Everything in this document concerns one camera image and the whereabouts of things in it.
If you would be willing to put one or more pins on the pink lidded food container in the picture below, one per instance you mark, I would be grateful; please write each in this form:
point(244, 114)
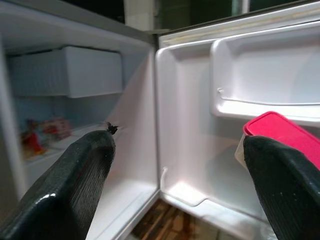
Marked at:
point(275, 125)

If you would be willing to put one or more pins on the green glass door cabinet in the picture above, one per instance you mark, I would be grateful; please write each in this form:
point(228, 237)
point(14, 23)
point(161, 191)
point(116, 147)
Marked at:
point(212, 10)

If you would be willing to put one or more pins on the grey mini fridge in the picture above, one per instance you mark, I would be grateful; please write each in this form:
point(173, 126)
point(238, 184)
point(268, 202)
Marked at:
point(140, 100)

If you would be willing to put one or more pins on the wooden slat pallet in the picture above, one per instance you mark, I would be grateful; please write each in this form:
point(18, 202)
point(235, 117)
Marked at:
point(162, 222)

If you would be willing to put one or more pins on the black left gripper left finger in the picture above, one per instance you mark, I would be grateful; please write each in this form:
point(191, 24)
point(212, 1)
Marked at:
point(62, 190)

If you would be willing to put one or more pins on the red snack pack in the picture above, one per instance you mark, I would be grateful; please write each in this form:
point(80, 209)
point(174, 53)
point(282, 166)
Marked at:
point(56, 128)
point(32, 142)

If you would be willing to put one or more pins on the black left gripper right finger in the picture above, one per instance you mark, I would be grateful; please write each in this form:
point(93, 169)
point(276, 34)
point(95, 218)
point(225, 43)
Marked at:
point(287, 190)

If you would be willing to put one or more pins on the white lined fridge door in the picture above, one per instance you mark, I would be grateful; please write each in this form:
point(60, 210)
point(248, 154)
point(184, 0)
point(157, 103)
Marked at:
point(187, 112)

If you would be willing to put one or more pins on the white freezer compartment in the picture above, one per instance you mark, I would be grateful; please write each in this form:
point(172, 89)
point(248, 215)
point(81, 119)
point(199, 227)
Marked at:
point(87, 72)

